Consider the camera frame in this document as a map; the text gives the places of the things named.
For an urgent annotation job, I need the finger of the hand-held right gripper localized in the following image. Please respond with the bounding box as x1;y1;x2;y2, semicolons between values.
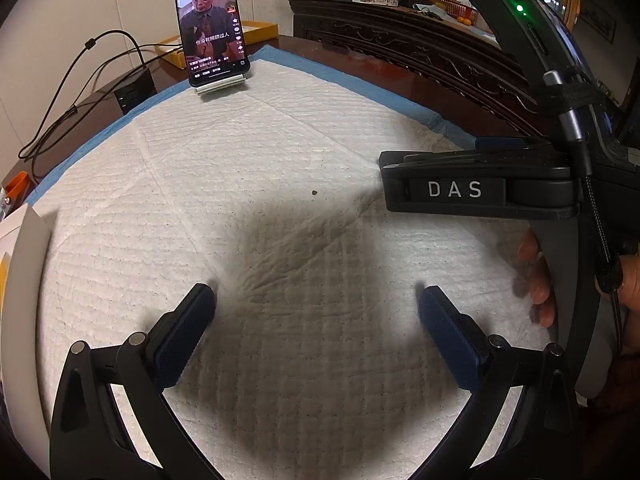
400;136;556;162

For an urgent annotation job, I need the black cable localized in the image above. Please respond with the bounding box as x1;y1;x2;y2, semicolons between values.
19;30;166;177

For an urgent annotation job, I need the black power adapter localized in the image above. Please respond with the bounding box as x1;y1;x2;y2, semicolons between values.
114;67;157;114

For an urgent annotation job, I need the white phone stand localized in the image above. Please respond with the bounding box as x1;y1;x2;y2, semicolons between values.
195;72;251;97

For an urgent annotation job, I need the grey braided cable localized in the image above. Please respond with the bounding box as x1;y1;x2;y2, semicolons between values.
542;71;626;302

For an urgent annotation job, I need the black smartphone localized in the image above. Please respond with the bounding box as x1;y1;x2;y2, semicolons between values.
172;0;251;87

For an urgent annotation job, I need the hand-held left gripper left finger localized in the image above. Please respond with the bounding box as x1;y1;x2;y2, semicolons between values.
49;283;217;480

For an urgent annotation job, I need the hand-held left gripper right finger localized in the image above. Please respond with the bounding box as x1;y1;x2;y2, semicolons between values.
418;285;583;480

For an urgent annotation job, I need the white quilted pad blue edge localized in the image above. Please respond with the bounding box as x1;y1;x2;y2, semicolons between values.
25;44;566;480

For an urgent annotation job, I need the person's right hand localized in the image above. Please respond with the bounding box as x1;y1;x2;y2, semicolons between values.
517;230;557;329

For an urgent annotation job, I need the white tray box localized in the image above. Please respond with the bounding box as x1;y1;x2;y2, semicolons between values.
0;205;57;411

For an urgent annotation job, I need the red basket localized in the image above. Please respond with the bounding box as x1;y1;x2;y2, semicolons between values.
440;0;478;19

